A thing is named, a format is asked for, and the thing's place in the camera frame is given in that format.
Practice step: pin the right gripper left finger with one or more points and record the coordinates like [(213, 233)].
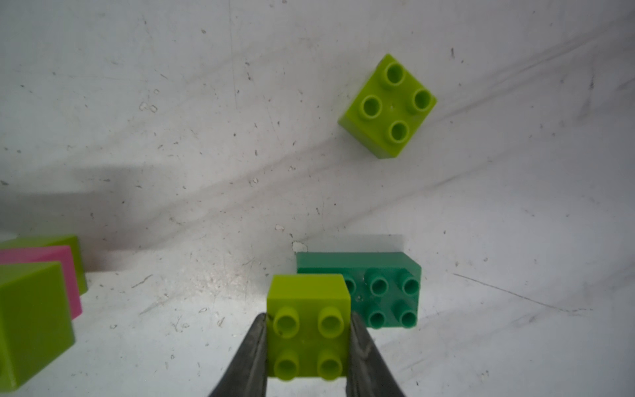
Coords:
[(246, 374)]

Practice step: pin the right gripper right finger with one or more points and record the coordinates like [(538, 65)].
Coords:
[(367, 374)]

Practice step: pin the lime lego brick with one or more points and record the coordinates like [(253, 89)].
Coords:
[(388, 110), (55, 240), (35, 327), (308, 326)]

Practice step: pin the pink lego brick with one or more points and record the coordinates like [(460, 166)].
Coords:
[(57, 267)]

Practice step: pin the dark green long lego brick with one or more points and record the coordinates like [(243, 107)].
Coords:
[(384, 286)]

